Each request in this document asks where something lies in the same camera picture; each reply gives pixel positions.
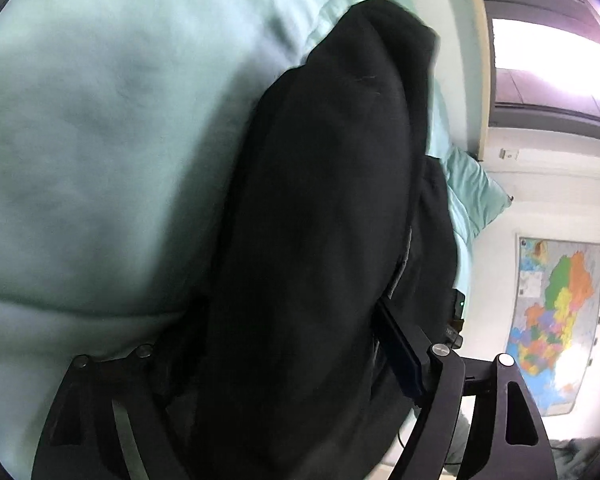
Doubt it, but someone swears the mint green quilted comforter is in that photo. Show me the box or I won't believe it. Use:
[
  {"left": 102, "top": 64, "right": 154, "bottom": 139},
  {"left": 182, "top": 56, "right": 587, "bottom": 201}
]
[{"left": 0, "top": 0, "right": 509, "bottom": 479}]

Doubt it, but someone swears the colourful wall map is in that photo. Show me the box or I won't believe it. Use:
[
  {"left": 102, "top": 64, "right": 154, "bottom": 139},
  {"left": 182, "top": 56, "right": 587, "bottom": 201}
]
[{"left": 506, "top": 236, "right": 600, "bottom": 416}]

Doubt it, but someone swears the dark framed window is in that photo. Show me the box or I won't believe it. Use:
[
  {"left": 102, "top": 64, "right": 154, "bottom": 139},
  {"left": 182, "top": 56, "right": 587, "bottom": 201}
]
[{"left": 483, "top": 0, "right": 600, "bottom": 141}]

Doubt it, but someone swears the black hooded jacket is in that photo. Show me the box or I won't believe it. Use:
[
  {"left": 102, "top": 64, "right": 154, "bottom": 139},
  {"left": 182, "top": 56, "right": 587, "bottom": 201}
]
[{"left": 164, "top": 0, "right": 456, "bottom": 479}]

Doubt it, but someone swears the white wall socket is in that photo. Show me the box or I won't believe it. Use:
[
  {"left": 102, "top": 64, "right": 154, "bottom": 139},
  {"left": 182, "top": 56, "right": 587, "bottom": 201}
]
[{"left": 498, "top": 148, "right": 519, "bottom": 160}]

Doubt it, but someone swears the wooden window sill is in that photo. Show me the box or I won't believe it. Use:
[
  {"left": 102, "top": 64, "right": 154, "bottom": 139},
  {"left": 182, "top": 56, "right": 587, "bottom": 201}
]
[{"left": 464, "top": 0, "right": 494, "bottom": 162}]

